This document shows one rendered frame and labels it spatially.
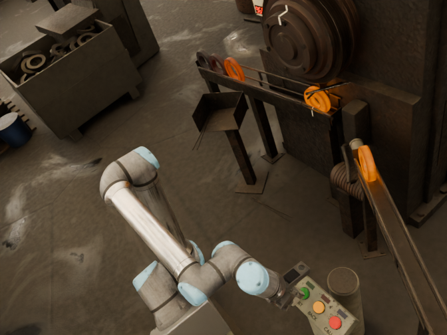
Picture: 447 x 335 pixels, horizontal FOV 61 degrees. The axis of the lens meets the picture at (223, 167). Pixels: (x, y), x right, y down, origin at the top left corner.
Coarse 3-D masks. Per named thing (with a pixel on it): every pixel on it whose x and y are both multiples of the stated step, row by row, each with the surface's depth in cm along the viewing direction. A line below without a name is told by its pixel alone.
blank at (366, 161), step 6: (360, 150) 158; (366, 150) 154; (360, 156) 162; (366, 156) 152; (360, 162) 165; (366, 162) 152; (372, 162) 151; (366, 168) 154; (372, 168) 151; (366, 174) 157; (372, 174) 153; (372, 180) 156
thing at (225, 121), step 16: (208, 96) 230; (224, 96) 226; (240, 96) 216; (208, 112) 236; (224, 112) 231; (240, 112) 216; (208, 128) 226; (224, 128) 220; (240, 144) 238; (240, 160) 247; (240, 176) 273; (256, 176) 268; (240, 192) 263; (256, 192) 259
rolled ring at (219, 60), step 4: (212, 56) 253; (216, 56) 250; (220, 56) 250; (212, 60) 258; (216, 60) 252; (220, 60) 249; (212, 64) 262; (216, 64) 263; (220, 64) 251; (216, 68) 264; (224, 68) 250; (220, 72) 263; (224, 72) 254
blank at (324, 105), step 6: (306, 90) 190; (312, 90) 186; (306, 96) 193; (312, 96) 192; (318, 96) 185; (324, 96) 183; (306, 102) 197; (312, 102) 194; (324, 102) 184; (330, 102) 185; (318, 108) 192; (324, 108) 187
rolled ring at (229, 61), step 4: (224, 60) 243; (228, 60) 238; (232, 60) 236; (224, 64) 247; (228, 64) 245; (232, 64) 236; (236, 64) 235; (228, 68) 248; (236, 68) 235; (240, 68) 236; (228, 72) 250; (232, 72) 250; (240, 72) 236; (232, 76) 250; (236, 76) 249; (240, 76) 238; (244, 76) 240; (244, 80) 244
